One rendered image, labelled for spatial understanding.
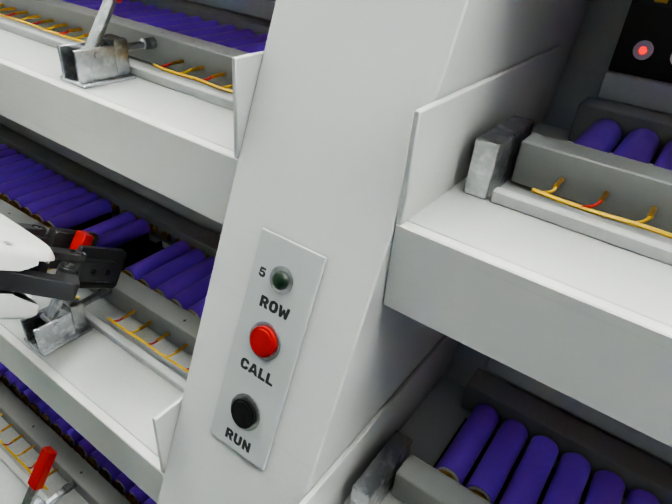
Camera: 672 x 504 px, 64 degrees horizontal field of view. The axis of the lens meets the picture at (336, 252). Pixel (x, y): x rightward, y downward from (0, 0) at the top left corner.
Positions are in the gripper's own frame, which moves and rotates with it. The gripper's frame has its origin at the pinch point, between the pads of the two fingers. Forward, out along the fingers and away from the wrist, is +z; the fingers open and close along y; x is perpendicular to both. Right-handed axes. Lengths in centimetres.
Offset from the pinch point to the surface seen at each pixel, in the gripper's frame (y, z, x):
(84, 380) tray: 5.6, -1.1, -7.3
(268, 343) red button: 21.1, -4.9, 3.8
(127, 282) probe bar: 1.0, 4.0, -1.5
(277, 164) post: 18.4, -5.7, 12.2
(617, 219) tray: 33.0, -1.0, 15.3
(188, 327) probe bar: 9.0, 3.6, -1.8
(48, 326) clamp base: 1.0, -1.8, -5.2
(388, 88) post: 23.1, -6.6, 16.9
